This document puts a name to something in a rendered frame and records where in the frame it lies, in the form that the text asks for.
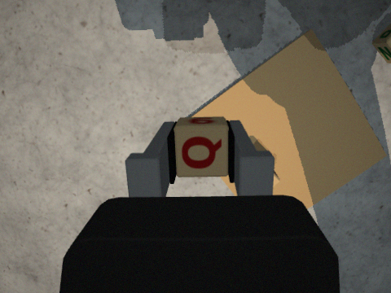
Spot tan flat mat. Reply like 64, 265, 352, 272
191, 29, 387, 209

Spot tan block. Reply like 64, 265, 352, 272
372, 24, 391, 63
274, 171, 280, 186
174, 116, 229, 177

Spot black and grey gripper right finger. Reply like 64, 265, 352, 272
226, 120, 275, 196

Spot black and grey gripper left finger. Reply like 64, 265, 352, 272
125, 121, 177, 197

